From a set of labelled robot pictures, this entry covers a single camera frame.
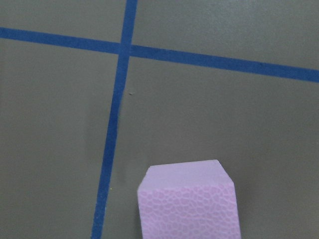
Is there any pink foam block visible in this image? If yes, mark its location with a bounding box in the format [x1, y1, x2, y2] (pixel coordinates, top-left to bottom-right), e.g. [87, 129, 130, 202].
[137, 160, 241, 239]

